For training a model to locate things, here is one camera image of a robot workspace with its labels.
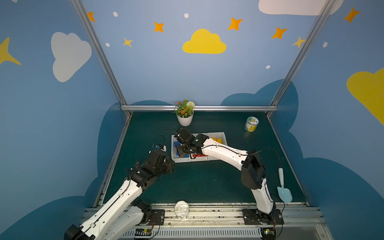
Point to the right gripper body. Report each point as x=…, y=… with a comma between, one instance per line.
x=181, y=147

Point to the white left bin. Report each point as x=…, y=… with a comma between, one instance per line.
x=174, y=151

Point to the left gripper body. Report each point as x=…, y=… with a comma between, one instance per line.
x=167, y=163

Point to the green yellow tin can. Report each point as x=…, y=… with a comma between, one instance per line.
x=251, y=124

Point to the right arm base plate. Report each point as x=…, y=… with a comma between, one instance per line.
x=256, y=217

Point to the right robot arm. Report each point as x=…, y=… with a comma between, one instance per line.
x=252, y=169

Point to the circuit board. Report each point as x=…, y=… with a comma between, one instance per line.
x=143, y=233
x=268, y=234

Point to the light blue spatula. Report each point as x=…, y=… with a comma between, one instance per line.
x=284, y=194

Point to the potted plant white pot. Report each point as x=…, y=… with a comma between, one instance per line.
x=185, y=112

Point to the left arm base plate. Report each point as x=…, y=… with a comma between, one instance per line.
x=153, y=217

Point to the aluminium rail frame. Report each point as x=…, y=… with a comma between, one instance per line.
x=225, y=221

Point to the white right bin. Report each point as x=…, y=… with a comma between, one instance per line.
x=219, y=135

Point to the left circuit board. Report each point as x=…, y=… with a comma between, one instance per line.
x=143, y=233

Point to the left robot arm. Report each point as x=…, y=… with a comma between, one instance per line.
x=122, y=211

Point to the right circuit board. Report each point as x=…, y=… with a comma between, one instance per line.
x=268, y=234

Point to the yellow lego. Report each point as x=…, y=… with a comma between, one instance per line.
x=217, y=140

